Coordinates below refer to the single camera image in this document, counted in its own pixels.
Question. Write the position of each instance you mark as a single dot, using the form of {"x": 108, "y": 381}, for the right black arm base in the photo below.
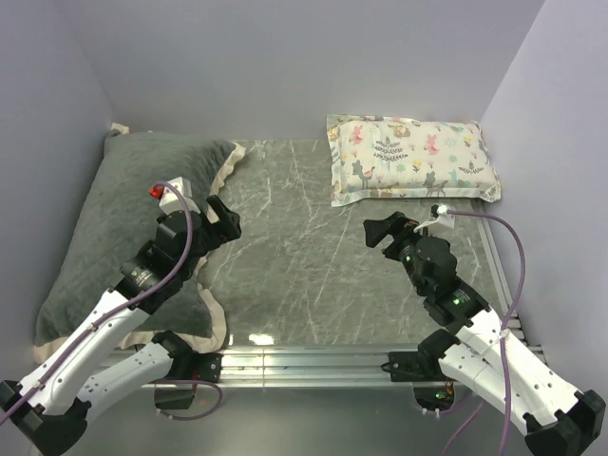
{"x": 432, "y": 390}

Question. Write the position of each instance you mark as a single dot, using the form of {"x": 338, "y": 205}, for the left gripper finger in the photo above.
{"x": 217, "y": 210}
{"x": 228, "y": 227}

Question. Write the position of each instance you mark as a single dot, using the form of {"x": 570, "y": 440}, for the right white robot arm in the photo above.
{"x": 474, "y": 346}

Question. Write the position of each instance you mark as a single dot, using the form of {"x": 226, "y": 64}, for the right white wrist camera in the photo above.
{"x": 440, "y": 219}

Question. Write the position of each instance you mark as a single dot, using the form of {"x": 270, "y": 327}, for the aluminium mounting rail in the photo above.
{"x": 305, "y": 301}

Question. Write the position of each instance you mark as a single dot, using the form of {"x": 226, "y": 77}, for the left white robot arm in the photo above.
{"x": 54, "y": 405}

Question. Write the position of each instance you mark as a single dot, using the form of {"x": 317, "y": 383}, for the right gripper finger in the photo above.
{"x": 399, "y": 220}
{"x": 377, "y": 230}

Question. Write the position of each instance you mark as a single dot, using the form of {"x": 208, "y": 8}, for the grey pillowcase with cream trim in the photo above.
{"x": 119, "y": 216}

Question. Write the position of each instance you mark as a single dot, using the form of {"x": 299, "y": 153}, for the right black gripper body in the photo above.
{"x": 404, "y": 247}

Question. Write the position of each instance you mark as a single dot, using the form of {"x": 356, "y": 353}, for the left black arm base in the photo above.
{"x": 184, "y": 379}

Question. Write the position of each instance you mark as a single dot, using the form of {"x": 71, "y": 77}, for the floral print pillow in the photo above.
{"x": 376, "y": 157}

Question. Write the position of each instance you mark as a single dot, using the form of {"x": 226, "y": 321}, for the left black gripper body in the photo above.
{"x": 208, "y": 241}

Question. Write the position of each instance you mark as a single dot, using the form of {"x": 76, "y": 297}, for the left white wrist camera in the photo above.
{"x": 177, "y": 196}

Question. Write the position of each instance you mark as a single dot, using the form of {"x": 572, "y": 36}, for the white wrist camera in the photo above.
{"x": 177, "y": 196}
{"x": 440, "y": 219}

